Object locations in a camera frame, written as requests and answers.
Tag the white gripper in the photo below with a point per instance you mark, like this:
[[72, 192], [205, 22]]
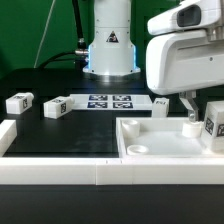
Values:
[[186, 51]]

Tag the white square table top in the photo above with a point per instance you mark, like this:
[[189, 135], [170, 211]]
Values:
[[144, 137]]

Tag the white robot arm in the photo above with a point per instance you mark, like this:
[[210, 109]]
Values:
[[111, 55]]

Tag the white marker base sheet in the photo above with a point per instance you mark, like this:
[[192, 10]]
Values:
[[111, 102]]

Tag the white U-shaped fence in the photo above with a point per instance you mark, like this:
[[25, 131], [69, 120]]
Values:
[[103, 171]]

